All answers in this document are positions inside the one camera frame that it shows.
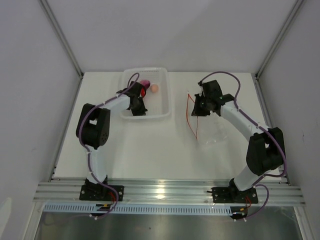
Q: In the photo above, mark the purple red onion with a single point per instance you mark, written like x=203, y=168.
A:
x=145, y=83

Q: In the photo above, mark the red bell pepper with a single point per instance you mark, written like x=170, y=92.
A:
x=143, y=92

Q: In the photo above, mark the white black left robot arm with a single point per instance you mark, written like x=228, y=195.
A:
x=93, y=130

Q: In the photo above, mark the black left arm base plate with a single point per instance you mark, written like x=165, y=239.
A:
x=97, y=193

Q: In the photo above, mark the right aluminium frame post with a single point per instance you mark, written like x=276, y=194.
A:
x=283, y=31

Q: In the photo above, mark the white perforated plastic basket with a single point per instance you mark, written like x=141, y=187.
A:
x=158, y=104

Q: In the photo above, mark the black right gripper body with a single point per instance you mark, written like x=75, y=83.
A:
x=207, y=99

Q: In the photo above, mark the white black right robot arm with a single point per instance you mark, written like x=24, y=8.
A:
x=266, y=149

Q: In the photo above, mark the left aluminium frame post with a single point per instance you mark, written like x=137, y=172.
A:
x=44, y=4

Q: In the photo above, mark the clear zip bag red zipper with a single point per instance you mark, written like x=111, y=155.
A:
x=206, y=130

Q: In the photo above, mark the aluminium front rail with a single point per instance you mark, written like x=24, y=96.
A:
x=168, y=192

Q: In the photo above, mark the white slotted cable duct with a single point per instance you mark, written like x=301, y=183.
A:
x=144, y=209

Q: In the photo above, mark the beige egg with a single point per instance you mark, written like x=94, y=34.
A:
x=154, y=88

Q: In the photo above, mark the aluminium frame post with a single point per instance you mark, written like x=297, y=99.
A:
x=44, y=4
x=283, y=31

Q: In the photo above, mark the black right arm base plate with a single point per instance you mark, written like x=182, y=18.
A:
x=231, y=195

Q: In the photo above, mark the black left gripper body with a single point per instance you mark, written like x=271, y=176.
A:
x=139, y=101

